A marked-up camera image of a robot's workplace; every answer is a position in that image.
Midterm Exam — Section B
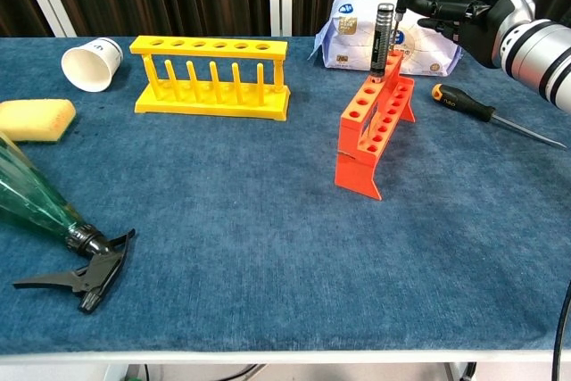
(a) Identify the orange test tube rack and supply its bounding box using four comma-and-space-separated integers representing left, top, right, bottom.
334, 49, 418, 202

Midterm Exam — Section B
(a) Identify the thick black floor cable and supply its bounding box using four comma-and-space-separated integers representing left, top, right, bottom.
221, 363, 267, 381

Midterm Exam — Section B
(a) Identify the black orange handled screwdriver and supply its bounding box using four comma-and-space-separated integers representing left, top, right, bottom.
430, 83, 567, 149

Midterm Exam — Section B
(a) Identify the grey metal table leg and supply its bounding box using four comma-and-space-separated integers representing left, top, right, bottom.
445, 361, 478, 381

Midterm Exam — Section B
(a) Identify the green spray bottle black trigger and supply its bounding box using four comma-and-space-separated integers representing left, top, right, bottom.
0, 133, 137, 314

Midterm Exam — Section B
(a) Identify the blue table cloth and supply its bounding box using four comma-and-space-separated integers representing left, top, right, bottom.
0, 35, 571, 353

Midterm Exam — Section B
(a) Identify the yellow test tube rack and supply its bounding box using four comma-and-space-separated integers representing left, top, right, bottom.
128, 35, 292, 122

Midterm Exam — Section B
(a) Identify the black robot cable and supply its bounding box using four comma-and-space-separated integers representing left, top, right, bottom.
551, 280, 571, 381

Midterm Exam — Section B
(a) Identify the yellow sponge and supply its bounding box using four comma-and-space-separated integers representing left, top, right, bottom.
0, 98, 78, 145

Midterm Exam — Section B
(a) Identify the silver knurled precision screwdriver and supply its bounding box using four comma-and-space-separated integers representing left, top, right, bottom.
369, 2, 394, 83

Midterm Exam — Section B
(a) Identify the white paper cup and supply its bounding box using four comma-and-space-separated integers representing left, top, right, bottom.
61, 37, 124, 94

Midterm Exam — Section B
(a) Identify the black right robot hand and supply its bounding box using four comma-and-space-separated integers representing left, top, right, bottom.
408, 0, 537, 70

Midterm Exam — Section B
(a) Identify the white tissue pack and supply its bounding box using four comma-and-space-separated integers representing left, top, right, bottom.
307, 0, 466, 77

